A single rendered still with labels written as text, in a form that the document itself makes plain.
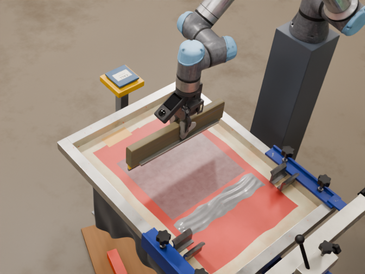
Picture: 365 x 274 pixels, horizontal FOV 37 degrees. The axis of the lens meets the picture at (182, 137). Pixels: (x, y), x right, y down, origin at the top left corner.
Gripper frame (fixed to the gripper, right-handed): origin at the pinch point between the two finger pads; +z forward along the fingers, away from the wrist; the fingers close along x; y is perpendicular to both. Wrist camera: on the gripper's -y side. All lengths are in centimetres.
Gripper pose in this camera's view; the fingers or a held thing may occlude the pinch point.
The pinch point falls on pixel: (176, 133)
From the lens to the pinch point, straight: 182.3
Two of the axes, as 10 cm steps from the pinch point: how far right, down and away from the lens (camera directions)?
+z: -0.9, 6.9, 7.2
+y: 7.5, -4.4, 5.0
